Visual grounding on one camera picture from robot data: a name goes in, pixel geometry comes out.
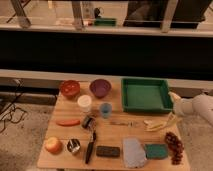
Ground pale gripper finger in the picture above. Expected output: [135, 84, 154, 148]
[169, 92, 180, 102]
[166, 113, 180, 127]

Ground yellow banana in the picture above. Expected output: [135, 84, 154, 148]
[144, 120, 168, 132]

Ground blue cup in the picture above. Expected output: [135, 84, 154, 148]
[99, 103, 112, 119]

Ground metal cup lying down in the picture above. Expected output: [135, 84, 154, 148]
[81, 115, 96, 130]

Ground white cup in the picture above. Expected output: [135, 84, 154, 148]
[77, 95, 92, 112]

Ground upright metal cup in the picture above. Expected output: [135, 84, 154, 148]
[67, 139, 81, 154]

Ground dark red grapes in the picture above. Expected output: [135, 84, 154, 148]
[165, 132, 184, 165]

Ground green plastic tray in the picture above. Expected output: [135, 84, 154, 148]
[121, 78, 173, 114]

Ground green sponge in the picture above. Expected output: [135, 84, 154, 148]
[145, 144, 168, 159]

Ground metal fork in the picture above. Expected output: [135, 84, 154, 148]
[110, 121, 137, 127]

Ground grey blue cloth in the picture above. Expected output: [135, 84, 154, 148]
[123, 138, 147, 168]

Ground purple bowl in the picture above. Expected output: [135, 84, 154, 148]
[89, 79, 111, 98]

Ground dark sponge block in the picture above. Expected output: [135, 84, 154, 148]
[96, 146, 120, 157]

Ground wooden table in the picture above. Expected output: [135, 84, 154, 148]
[37, 82, 190, 171]

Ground small green background bin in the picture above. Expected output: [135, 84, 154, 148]
[94, 18, 116, 26]

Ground red bowl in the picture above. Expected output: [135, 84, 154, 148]
[59, 80, 80, 98]

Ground red yellow apple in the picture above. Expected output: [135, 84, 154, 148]
[45, 137, 62, 154]

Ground black handled tool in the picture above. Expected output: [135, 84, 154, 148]
[85, 131, 96, 164]

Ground black cables on floor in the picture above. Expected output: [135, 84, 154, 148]
[0, 79, 28, 134]

